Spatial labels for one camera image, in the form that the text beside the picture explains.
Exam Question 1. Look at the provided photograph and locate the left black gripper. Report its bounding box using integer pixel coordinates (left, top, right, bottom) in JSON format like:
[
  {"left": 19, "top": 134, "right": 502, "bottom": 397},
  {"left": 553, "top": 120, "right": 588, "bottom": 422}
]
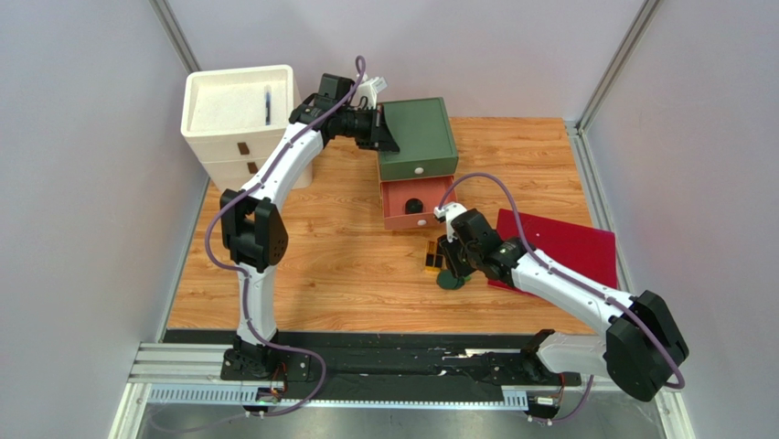
[{"left": 337, "top": 104, "right": 400, "bottom": 155}]

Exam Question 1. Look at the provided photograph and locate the dark green round compact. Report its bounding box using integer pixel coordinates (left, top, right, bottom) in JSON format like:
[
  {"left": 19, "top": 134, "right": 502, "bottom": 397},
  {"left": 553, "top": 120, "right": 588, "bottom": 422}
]
[{"left": 436, "top": 270, "right": 463, "bottom": 291}]

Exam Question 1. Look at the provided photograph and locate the green three-drawer organizer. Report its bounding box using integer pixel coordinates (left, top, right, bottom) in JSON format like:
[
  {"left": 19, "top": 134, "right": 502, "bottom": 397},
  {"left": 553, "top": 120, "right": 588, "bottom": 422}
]
[{"left": 378, "top": 97, "right": 459, "bottom": 181}]

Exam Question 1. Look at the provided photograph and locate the pink drawer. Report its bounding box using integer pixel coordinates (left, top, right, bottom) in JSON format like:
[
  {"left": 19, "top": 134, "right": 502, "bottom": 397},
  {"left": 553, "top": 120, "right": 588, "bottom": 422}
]
[{"left": 379, "top": 176, "right": 454, "bottom": 230}]

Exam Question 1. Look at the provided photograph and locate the black round jar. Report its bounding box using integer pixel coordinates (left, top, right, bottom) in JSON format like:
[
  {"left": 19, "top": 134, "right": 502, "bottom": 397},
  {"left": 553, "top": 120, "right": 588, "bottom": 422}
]
[{"left": 404, "top": 198, "right": 424, "bottom": 215}]

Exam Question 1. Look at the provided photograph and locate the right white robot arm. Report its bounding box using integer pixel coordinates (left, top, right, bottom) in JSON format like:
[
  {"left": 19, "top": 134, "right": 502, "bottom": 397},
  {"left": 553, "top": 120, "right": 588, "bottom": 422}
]
[{"left": 433, "top": 202, "right": 689, "bottom": 402}]

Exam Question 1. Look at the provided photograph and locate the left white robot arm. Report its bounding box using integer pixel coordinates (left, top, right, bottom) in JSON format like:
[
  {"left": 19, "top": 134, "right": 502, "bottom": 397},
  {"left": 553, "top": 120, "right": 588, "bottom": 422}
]
[{"left": 220, "top": 74, "right": 400, "bottom": 380}]

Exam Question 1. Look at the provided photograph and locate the red folder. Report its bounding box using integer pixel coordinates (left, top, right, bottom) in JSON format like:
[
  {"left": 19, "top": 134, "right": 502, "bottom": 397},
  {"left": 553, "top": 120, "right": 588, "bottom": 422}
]
[{"left": 519, "top": 213, "right": 618, "bottom": 288}]

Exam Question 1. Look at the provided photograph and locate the white three-drawer organizer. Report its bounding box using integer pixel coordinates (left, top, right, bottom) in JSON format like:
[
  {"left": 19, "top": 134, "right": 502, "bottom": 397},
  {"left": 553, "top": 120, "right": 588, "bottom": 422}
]
[{"left": 180, "top": 65, "right": 301, "bottom": 191}]

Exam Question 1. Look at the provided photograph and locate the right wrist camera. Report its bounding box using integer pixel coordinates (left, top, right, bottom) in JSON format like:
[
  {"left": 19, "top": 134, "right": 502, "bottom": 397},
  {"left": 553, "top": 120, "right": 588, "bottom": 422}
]
[{"left": 433, "top": 202, "right": 467, "bottom": 242}]

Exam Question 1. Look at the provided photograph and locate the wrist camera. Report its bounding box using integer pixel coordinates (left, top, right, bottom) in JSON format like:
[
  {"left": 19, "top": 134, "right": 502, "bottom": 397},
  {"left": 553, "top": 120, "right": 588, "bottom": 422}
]
[
  {"left": 433, "top": 202, "right": 467, "bottom": 242},
  {"left": 354, "top": 77, "right": 388, "bottom": 110}
]

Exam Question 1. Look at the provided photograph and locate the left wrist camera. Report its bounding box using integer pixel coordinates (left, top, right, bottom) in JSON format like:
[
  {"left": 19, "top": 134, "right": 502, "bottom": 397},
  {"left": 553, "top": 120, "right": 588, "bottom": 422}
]
[{"left": 354, "top": 77, "right": 388, "bottom": 110}]

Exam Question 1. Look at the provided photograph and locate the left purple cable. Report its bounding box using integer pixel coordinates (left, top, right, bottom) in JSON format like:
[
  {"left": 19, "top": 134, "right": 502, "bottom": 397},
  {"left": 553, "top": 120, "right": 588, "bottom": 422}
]
[{"left": 145, "top": 56, "right": 368, "bottom": 427}]

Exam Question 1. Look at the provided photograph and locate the black mounting base plate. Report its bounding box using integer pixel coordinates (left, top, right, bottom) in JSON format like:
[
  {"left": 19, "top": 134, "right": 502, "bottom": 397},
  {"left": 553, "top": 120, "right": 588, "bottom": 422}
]
[{"left": 163, "top": 329, "right": 585, "bottom": 402}]

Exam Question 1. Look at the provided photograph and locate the aluminium frame rail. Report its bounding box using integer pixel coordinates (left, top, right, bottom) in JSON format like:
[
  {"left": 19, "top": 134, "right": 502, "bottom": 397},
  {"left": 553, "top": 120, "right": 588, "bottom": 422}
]
[{"left": 110, "top": 331, "right": 695, "bottom": 438}]

